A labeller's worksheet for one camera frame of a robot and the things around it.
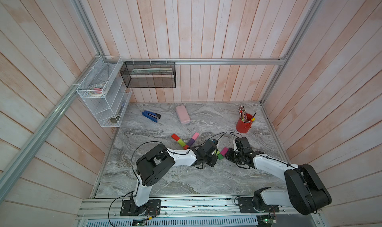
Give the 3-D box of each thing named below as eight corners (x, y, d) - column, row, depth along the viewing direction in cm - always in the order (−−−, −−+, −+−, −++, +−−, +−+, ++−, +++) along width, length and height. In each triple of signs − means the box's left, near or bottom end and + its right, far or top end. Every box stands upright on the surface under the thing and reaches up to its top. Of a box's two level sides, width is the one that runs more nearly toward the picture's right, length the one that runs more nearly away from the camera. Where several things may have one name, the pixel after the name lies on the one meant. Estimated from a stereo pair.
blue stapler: (141, 116, 115) (140, 114, 113) (145, 110, 118) (145, 108, 116) (156, 122, 110) (156, 120, 108) (161, 117, 114) (160, 115, 112)
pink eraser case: (182, 125, 108) (181, 122, 105) (175, 110, 118) (175, 106, 115) (191, 123, 110) (191, 119, 106) (184, 107, 120) (184, 104, 116)
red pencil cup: (241, 136, 103) (247, 126, 94) (233, 128, 107) (238, 118, 98) (251, 129, 106) (257, 120, 97) (243, 122, 110) (248, 112, 101)
